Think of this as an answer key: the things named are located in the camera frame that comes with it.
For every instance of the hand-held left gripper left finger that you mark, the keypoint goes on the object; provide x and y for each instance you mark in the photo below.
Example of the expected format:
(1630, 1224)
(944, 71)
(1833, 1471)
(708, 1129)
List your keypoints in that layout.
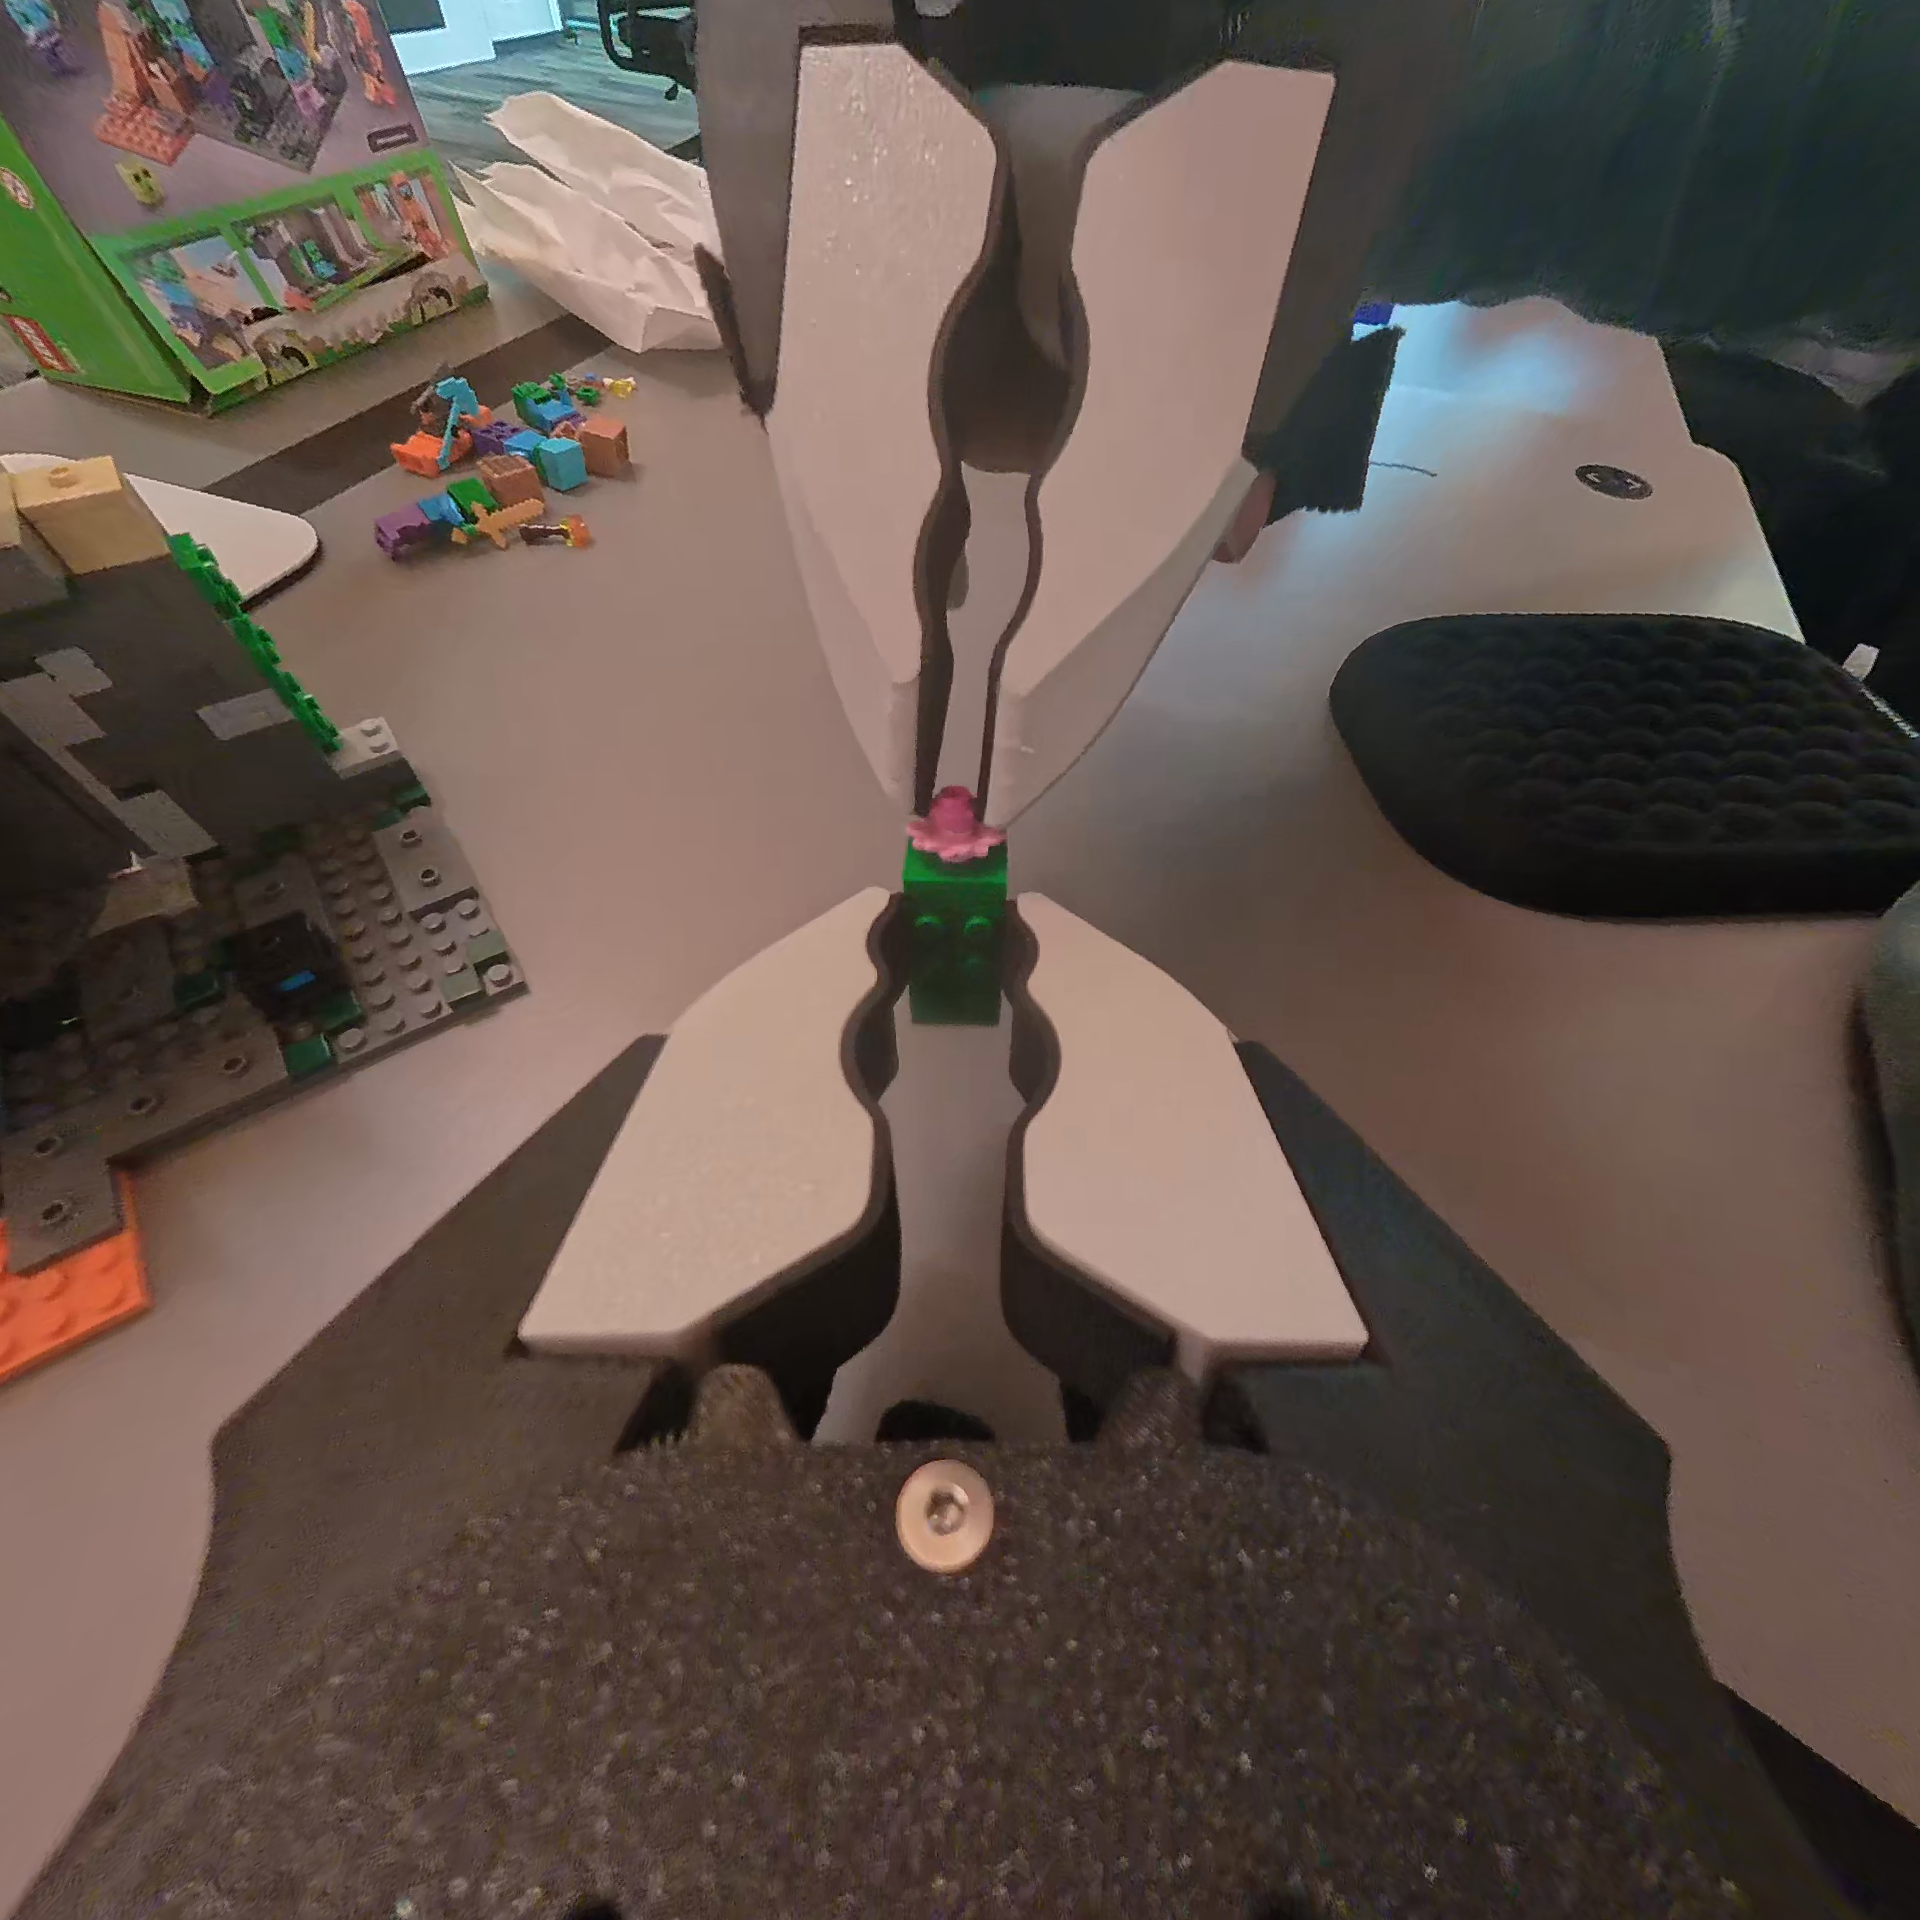
(720, 1170)

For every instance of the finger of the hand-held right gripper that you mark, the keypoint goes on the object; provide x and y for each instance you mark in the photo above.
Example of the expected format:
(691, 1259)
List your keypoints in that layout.
(1184, 299)
(862, 299)

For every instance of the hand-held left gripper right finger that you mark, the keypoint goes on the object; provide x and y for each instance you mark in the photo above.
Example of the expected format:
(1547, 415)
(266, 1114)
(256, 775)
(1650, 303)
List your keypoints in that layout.
(1171, 1185)

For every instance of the green toy brick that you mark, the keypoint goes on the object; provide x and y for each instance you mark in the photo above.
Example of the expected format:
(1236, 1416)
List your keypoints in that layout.
(956, 931)

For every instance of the light pink toy flower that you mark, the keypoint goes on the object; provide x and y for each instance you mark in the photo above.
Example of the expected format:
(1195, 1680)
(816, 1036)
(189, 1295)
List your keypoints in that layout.
(973, 840)

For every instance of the person's right forearm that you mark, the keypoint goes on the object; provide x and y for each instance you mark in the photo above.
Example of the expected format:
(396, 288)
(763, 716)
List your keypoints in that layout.
(1650, 148)

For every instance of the grey desk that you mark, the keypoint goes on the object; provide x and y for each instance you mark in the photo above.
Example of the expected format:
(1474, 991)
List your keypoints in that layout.
(674, 720)

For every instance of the person's right hand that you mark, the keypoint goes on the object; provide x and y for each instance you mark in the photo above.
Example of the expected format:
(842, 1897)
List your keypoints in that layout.
(1244, 523)

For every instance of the white crumpled paper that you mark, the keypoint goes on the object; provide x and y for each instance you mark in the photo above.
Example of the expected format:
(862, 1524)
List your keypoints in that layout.
(598, 240)

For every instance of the black office chair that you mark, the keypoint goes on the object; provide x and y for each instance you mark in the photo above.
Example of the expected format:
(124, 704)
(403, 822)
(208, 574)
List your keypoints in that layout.
(644, 30)

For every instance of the pile of colourful toy bricks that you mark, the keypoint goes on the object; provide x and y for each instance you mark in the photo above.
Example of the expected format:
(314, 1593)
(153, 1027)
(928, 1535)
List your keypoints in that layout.
(494, 481)

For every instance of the black textured cushion pad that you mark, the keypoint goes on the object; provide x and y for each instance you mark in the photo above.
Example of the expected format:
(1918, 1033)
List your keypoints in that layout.
(1620, 763)

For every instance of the green toy set box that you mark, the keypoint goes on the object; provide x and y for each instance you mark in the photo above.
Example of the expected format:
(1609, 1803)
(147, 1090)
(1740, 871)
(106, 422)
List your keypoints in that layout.
(224, 270)

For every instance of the white rounded board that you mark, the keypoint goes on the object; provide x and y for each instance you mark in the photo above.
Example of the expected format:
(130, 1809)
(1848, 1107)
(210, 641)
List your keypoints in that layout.
(253, 540)

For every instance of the grey toy brick building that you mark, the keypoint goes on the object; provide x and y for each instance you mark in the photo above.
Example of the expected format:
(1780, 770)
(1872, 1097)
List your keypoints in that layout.
(180, 779)

